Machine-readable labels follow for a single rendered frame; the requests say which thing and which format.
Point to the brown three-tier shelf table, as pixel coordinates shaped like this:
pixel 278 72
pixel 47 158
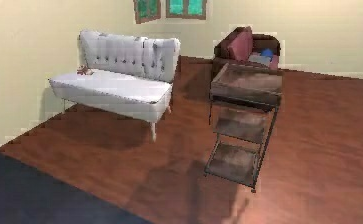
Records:
pixel 245 83

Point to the white tufted sofa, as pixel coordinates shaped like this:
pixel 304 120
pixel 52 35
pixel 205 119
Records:
pixel 115 86

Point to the dark red cushion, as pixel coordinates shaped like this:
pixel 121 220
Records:
pixel 241 46

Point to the grey flat cushion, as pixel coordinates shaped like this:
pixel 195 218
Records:
pixel 259 59

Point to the blue round object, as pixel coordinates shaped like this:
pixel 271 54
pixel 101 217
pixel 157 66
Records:
pixel 267 53

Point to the small reddish brown object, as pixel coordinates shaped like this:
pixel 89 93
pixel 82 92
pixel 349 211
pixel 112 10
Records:
pixel 84 70

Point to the dark brown armchair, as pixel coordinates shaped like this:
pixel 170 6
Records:
pixel 268 42

